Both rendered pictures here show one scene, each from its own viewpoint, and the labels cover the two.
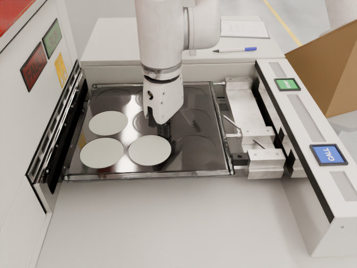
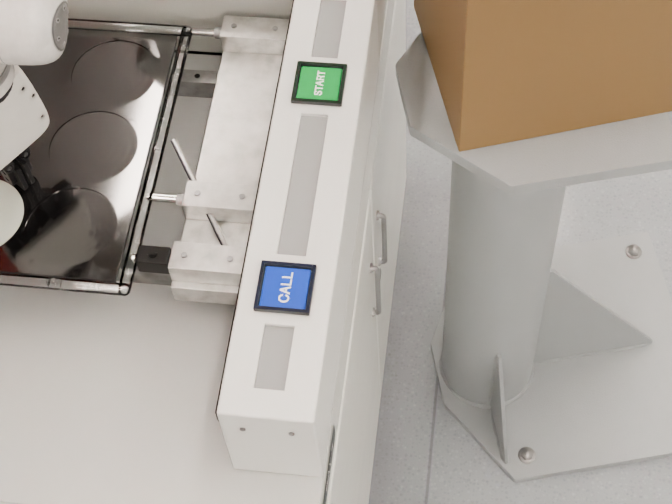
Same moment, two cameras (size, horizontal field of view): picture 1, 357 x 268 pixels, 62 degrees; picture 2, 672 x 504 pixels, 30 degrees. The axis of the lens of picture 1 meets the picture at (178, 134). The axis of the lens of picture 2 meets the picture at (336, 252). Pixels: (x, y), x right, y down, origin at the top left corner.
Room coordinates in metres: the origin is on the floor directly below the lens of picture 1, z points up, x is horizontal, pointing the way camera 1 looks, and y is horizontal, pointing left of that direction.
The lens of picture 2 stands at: (-0.18, -0.50, 2.04)
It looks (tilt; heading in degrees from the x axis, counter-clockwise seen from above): 58 degrees down; 14
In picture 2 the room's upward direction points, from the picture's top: 5 degrees counter-clockwise
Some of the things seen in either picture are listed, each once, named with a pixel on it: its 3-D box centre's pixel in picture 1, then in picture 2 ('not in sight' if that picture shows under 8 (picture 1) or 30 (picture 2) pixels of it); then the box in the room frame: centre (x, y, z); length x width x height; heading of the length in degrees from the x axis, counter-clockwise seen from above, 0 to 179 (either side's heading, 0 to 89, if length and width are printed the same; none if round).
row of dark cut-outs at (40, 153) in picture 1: (59, 108); not in sight; (0.58, 0.29, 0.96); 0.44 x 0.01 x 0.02; 2
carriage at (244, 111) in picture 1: (248, 124); (236, 160); (0.63, -0.19, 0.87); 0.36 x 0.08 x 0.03; 2
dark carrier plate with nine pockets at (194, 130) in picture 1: (150, 122); (3, 141); (0.60, 0.07, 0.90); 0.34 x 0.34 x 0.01; 2
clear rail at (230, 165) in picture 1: (219, 120); (157, 152); (0.61, -0.11, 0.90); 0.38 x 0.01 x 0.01; 2
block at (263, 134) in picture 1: (256, 134); (221, 201); (0.55, -0.20, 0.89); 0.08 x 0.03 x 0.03; 92
